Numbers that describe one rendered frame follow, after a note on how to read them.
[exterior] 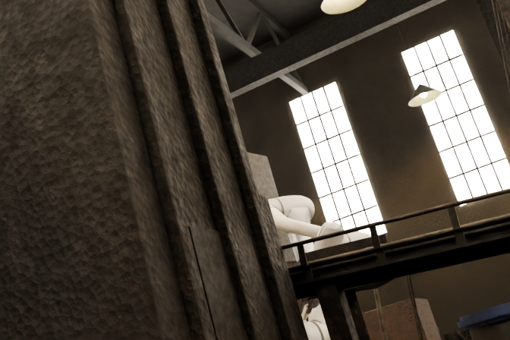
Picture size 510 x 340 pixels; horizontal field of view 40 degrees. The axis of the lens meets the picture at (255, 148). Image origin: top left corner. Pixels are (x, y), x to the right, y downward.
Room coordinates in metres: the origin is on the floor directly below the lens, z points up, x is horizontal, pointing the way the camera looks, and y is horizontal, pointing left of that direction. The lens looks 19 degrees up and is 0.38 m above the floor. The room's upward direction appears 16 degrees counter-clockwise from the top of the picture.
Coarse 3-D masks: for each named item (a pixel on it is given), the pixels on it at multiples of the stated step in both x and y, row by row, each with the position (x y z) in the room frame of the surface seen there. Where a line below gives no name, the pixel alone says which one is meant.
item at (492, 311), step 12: (480, 312) 2.57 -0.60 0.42; (492, 312) 2.53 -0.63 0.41; (504, 312) 2.52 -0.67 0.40; (468, 324) 2.60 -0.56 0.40; (480, 324) 2.58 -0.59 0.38; (492, 324) 2.57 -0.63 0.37; (504, 324) 2.55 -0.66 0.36; (480, 336) 2.62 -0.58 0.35; (492, 336) 2.58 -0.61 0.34; (504, 336) 2.56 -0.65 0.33
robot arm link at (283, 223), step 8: (272, 208) 3.16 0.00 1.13; (280, 216) 3.09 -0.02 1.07; (280, 224) 3.07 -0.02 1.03; (288, 224) 3.05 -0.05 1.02; (296, 224) 3.04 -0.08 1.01; (304, 224) 3.04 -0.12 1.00; (296, 232) 3.05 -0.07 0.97; (304, 232) 3.04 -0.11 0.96; (312, 232) 3.02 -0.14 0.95; (352, 232) 2.88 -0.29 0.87; (360, 232) 2.90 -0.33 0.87; (352, 240) 2.85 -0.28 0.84
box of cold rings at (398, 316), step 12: (408, 300) 5.87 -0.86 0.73; (420, 300) 6.24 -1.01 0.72; (372, 312) 5.96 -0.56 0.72; (384, 312) 5.93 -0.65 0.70; (396, 312) 5.91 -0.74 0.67; (408, 312) 5.88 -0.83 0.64; (420, 312) 6.02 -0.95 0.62; (372, 324) 5.97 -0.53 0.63; (396, 324) 5.91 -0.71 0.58; (408, 324) 5.89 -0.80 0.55; (420, 324) 5.87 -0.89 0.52; (432, 324) 6.40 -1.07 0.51; (372, 336) 5.98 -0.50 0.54; (396, 336) 5.92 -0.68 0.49; (408, 336) 5.89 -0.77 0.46; (432, 336) 6.18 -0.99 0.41
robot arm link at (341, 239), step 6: (330, 222) 2.79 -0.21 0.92; (336, 222) 2.81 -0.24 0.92; (324, 228) 2.77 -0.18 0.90; (330, 228) 2.76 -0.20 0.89; (336, 228) 2.77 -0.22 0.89; (342, 228) 2.80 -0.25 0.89; (318, 234) 2.80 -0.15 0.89; (324, 234) 2.77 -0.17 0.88; (324, 240) 2.78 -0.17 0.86; (330, 240) 2.77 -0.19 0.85; (336, 240) 2.78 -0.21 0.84; (342, 240) 2.81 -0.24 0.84; (348, 240) 2.83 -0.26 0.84; (318, 246) 2.80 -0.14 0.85; (324, 246) 2.79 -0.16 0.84; (330, 246) 2.78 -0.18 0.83
